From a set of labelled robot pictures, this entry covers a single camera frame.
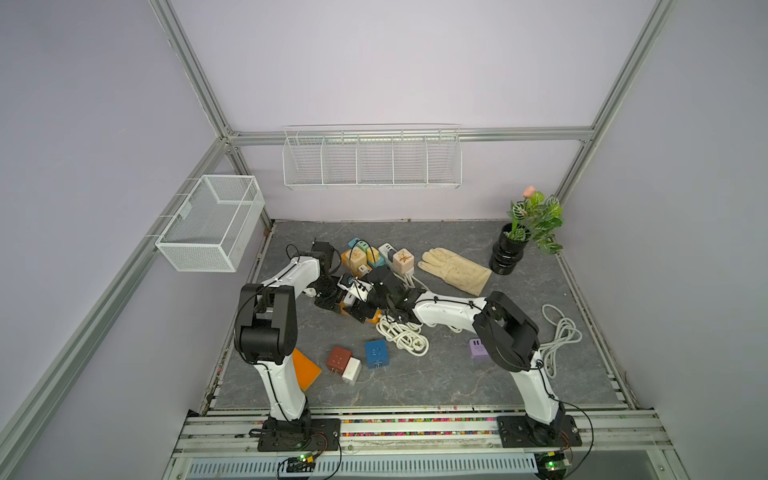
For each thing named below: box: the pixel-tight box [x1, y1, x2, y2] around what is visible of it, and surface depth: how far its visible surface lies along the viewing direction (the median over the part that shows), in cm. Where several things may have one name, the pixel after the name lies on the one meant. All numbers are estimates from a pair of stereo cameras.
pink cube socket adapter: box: [393, 248, 415, 276], surface depth 101 cm
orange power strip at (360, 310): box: [340, 298, 383, 324], surface depth 83 cm
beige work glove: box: [417, 247, 493, 296], surface depth 107 cm
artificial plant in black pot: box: [489, 186, 563, 275], surface depth 91 cm
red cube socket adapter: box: [326, 346, 352, 374], surface depth 82 cm
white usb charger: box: [342, 356, 361, 385], surface depth 81 cm
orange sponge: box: [292, 348, 322, 391], surface depth 86 cm
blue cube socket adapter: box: [365, 339, 390, 369], surface depth 84 cm
